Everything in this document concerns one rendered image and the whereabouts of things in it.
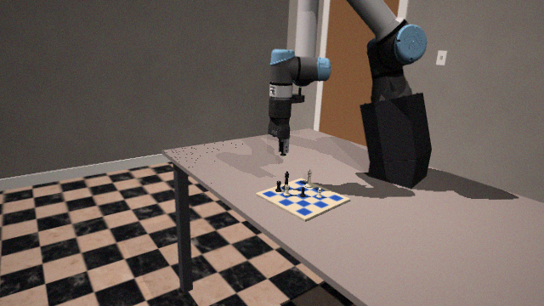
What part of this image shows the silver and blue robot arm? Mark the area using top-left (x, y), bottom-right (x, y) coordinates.
top-left (270, 0), bottom-right (427, 102)

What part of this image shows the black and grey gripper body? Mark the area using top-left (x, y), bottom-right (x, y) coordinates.
top-left (268, 85), bottom-right (304, 139)

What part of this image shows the blue and cream chessboard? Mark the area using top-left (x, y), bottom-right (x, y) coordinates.
top-left (256, 178), bottom-right (350, 221)

